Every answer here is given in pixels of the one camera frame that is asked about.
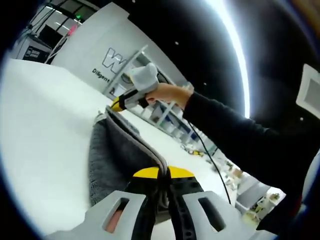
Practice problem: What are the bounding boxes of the grey towel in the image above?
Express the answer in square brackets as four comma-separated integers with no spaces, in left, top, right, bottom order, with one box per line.
[87,106,174,223]

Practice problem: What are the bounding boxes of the person's right hand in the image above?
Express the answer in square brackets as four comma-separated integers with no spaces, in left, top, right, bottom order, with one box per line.
[144,83,195,111]

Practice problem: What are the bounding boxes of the grey metal shelf unit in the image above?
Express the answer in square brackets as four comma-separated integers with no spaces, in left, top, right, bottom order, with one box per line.
[103,44,219,154]

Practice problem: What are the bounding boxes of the rows of white storage bins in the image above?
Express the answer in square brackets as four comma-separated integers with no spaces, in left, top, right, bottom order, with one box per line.
[109,74,216,151]

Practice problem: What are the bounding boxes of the white stand with pink tag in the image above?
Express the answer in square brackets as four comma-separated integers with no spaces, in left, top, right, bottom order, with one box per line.
[48,23,79,64]

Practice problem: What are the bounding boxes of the black monitor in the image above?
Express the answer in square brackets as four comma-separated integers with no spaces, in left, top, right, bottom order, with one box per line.
[41,23,64,49]

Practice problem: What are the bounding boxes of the long ceiling light strip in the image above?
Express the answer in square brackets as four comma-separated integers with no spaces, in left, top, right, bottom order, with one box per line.
[219,0,254,119]

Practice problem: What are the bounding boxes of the grey cabinet machine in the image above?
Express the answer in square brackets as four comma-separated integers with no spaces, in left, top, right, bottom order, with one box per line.
[22,34,51,63]

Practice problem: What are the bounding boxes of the white worn device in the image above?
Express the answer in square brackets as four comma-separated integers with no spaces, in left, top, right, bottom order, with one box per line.
[301,149,320,209]

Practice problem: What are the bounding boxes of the white ceiling vent panel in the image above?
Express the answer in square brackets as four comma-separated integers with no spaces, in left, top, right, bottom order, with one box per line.
[296,63,320,116]

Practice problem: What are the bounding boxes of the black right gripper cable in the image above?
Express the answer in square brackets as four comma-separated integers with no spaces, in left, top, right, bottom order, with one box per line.
[186,121,233,206]

